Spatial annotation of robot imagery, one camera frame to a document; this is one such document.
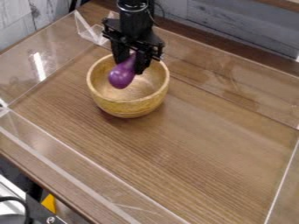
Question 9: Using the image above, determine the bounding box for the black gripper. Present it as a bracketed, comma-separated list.
[102, 5, 164, 74]

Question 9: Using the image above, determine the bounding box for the purple toy eggplant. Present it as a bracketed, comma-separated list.
[108, 54, 136, 89]

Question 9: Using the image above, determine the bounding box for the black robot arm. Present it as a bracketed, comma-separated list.
[102, 0, 164, 74]

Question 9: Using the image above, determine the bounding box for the brown wooden bowl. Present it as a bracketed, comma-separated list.
[87, 54, 171, 118]

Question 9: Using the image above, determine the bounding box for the yellow tag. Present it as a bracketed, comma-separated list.
[41, 194, 56, 214]

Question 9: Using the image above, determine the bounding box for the clear acrylic corner bracket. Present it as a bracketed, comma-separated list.
[73, 10, 108, 46]

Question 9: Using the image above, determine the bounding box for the clear acrylic tray wall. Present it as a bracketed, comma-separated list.
[0, 108, 190, 224]

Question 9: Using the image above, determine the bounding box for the black cable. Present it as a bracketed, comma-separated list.
[0, 195, 33, 224]

